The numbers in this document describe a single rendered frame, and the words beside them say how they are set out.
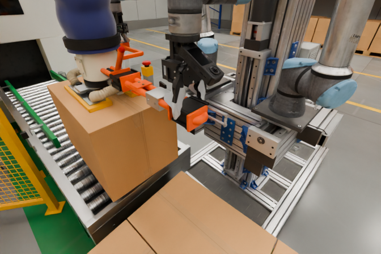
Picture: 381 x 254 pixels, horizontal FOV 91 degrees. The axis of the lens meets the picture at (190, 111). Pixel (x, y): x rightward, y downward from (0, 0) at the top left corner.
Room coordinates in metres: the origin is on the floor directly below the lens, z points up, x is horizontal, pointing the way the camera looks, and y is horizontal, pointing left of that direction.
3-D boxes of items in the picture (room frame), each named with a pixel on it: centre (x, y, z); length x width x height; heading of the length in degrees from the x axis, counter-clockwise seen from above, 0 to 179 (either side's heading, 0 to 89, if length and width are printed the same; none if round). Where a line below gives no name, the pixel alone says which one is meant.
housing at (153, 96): (0.54, 0.10, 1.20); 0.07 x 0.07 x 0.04; 45
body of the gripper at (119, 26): (1.24, 0.43, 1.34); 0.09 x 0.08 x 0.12; 45
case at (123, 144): (0.87, 0.42, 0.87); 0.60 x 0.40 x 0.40; 45
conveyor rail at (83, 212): (1.23, 1.34, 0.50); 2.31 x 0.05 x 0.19; 49
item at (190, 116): (0.44, 0.01, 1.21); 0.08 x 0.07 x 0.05; 45
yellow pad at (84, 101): (0.80, 0.49, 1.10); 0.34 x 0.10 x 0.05; 45
